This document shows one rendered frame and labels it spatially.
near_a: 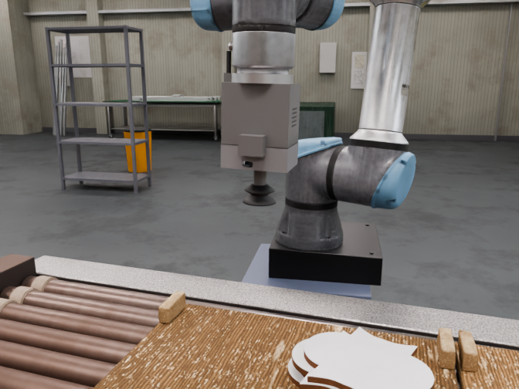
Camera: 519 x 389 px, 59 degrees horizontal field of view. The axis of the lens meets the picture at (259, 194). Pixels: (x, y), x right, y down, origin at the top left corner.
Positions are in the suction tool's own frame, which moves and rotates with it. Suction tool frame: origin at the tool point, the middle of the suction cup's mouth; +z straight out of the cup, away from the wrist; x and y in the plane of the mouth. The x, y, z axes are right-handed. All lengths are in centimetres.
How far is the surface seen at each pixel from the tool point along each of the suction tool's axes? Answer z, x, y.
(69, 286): 22.6, 9.7, -38.4
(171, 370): 19.7, -10.5, -7.8
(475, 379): 18.8, -2.1, 28.1
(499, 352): 18.8, 5.0, 32.1
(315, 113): 53, 827, -125
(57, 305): 23.1, 3.9, -36.5
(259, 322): 19.7, 3.8, -0.6
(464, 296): 113, 229, 68
